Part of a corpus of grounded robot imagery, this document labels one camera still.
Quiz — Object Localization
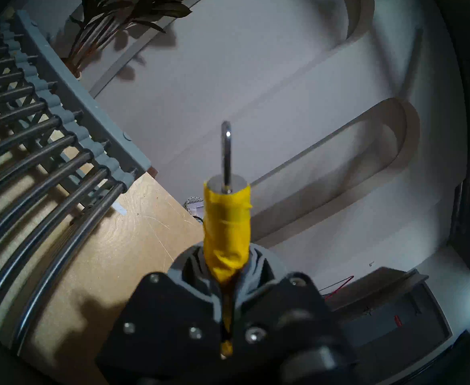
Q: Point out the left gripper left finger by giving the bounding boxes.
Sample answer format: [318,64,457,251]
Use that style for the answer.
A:
[97,246,224,373]

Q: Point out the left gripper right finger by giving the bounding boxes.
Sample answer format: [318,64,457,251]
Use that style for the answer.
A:
[233,244,340,349]

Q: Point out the tall potted plant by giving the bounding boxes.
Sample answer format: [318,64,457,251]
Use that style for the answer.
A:
[61,0,193,80]

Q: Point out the wicker basket with black handle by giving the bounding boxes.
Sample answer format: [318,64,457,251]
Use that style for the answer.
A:
[185,196,205,224]

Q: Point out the knife with yellow taped handle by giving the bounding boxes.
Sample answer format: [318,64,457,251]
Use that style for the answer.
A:
[203,121,253,359]

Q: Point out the dark door panel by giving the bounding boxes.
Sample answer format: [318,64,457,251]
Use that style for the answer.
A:
[325,268,456,383]

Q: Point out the grey dish rack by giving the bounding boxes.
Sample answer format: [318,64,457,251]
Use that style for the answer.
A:
[0,9,152,357]

